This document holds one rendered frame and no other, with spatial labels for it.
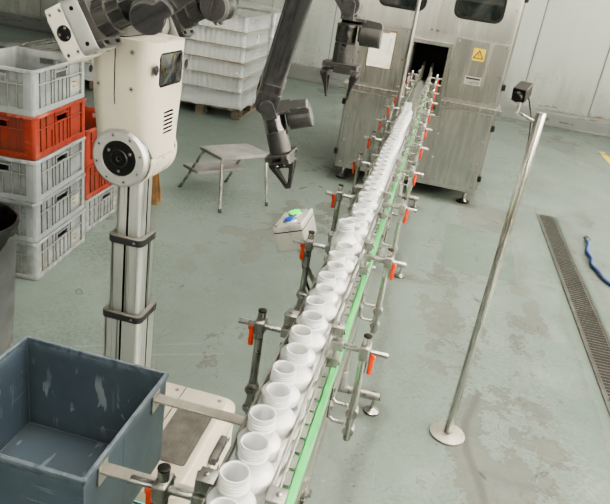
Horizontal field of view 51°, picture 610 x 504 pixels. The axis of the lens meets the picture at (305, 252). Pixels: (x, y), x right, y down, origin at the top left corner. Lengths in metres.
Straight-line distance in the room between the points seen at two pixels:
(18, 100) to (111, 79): 1.71
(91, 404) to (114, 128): 0.73
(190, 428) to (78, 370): 0.92
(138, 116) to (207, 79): 6.12
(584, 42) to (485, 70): 5.78
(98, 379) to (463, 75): 4.81
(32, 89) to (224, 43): 4.59
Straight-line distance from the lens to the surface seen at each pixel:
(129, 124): 1.74
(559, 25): 11.36
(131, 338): 2.04
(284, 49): 1.53
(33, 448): 1.48
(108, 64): 1.73
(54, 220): 3.76
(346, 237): 1.46
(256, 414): 0.89
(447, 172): 5.92
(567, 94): 11.49
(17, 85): 3.39
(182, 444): 2.19
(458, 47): 5.75
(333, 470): 2.57
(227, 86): 7.76
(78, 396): 1.44
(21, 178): 3.51
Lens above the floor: 1.70
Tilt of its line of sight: 23 degrees down
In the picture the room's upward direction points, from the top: 9 degrees clockwise
